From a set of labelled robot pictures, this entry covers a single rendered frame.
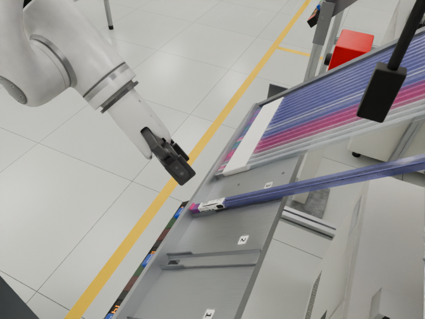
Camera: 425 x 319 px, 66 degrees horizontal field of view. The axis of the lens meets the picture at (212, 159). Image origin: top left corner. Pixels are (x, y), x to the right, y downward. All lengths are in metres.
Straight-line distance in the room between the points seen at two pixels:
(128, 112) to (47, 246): 1.10
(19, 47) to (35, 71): 0.03
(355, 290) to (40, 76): 0.63
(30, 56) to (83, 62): 0.07
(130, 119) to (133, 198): 1.10
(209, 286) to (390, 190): 0.58
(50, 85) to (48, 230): 1.15
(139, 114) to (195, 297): 0.26
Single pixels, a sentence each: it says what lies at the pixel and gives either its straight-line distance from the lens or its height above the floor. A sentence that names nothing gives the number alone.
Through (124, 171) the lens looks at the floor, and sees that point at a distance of 1.70.
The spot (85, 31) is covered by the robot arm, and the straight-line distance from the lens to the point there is 0.52.
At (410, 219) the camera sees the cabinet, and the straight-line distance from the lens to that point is 0.87.
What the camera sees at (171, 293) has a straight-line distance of 0.50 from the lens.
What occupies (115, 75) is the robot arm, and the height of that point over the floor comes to 0.97.
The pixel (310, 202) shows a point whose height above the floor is 0.01.
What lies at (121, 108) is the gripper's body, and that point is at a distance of 0.50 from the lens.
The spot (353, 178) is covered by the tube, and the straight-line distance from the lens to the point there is 0.43.
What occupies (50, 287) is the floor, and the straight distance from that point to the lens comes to 1.44.
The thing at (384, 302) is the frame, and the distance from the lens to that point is 0.67.
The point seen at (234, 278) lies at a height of 0.83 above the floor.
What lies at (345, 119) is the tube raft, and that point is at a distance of 0.56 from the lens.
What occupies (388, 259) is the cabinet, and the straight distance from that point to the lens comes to 0.78.
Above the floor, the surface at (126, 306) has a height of 0.73.
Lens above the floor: 1.22
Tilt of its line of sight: 45 degrees down
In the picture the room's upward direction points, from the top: 3 degrees clockwise
